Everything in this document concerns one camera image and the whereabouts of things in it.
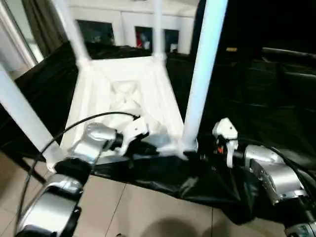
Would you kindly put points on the white plastic table top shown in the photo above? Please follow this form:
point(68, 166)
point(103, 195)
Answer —
point(133, 94)

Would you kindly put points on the white plastic table leg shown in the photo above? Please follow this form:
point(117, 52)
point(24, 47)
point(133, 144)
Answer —
point(71, 29)
point(27, 118)
point(158, 27)
point(202, 69)

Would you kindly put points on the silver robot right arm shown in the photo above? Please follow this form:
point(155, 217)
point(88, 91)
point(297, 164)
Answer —
point(274, 173)

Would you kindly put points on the black work mat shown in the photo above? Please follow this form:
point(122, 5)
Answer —
point(261, 113)

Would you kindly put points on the black stand leg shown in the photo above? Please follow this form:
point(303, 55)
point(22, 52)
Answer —
point(27, 168)

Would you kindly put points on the white glass-door cabinet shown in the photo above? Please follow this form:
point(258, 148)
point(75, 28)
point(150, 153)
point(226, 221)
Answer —
point(123, 17)

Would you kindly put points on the black backdrop cloth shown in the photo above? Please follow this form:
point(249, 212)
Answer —
point(276, 24)

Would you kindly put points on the grey curtain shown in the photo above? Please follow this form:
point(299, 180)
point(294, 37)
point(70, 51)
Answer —
point(44, 22)

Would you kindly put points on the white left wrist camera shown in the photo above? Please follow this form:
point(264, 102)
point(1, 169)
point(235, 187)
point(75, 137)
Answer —
point(132, 131)

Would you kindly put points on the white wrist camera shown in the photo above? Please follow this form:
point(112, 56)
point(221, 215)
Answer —
point(226, 136)
point(132, 131)

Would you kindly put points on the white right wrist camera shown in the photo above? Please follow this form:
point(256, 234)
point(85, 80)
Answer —
point(226, 136)

